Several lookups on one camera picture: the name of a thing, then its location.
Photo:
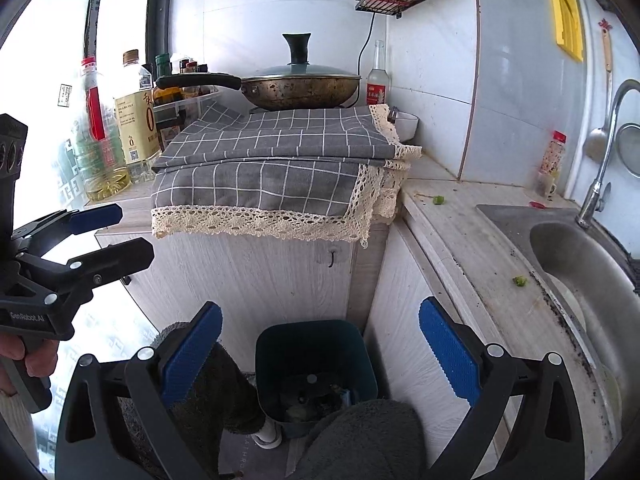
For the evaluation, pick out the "worn metal wok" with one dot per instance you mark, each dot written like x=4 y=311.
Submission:
x=300 y=90

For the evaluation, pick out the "red vegetable scrap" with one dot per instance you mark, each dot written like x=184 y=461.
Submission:
x=538 y=205

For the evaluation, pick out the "metal ladle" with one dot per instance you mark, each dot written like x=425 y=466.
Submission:
x=594 y=145

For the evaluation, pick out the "large oil bottle red cap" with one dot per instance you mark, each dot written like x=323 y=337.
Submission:
x=100 y=150

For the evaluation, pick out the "clear plastic storage tray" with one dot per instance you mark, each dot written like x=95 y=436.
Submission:
x=175 y=120

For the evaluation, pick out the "small cup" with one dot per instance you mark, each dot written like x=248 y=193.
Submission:
x=546 y=185

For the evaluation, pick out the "steel faucet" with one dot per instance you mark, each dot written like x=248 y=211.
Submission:
x=597 y=180

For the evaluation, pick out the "dark teal trash bin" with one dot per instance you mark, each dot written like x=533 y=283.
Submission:
x=315 y=355

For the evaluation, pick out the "spice jar red cap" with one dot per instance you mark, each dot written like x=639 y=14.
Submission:
x=555 y=155

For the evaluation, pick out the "white bowl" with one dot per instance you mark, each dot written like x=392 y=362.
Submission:
x=406 y=125

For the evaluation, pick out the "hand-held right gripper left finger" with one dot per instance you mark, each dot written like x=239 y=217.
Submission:
x=192 y=355

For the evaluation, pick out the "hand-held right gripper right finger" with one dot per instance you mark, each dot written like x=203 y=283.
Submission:
x=447 y=345

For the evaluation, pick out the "yellow wall panel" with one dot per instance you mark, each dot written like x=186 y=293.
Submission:
x=567 y=15

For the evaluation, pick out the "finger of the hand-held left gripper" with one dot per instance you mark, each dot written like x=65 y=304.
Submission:
x=95 y=217
x=115 y=260

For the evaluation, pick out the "person's left leg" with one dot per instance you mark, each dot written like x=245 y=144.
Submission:
x=225 y=390

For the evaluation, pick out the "person's left forearm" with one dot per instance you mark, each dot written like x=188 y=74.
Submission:
x=12 y=420

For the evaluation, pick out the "grey checked lace-trimmed cloth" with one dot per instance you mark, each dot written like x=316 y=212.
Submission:
x=270 y=160

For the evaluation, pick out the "clear glass bottle red label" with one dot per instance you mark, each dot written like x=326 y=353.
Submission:
x=376 y=85

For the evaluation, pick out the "oil bottle gold cap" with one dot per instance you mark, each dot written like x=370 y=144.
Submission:
x=135 y=130

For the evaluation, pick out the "person's left hand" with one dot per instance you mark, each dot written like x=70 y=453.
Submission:
x=45 y=360

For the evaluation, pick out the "steel sink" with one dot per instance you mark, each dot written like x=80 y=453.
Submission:
x=575 y=270

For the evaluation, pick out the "person's leg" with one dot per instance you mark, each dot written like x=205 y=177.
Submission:
x=360 y=445
x=225 y=390

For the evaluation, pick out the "green vegetable scrap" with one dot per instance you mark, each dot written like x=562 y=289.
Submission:
x=520 y=280
x=439 y=200

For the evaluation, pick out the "white slipper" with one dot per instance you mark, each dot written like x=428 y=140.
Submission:
x=267 y=435

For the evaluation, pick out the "metal strainer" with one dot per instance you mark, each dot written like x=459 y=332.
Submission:
x=630 y=150

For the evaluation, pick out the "person's right leg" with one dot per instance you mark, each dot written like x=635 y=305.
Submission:
x=360 y=445

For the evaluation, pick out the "grey floor mat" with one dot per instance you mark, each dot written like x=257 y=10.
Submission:
x=260 y=462

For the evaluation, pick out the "dark window frame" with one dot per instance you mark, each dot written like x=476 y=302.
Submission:
x=156 y=15

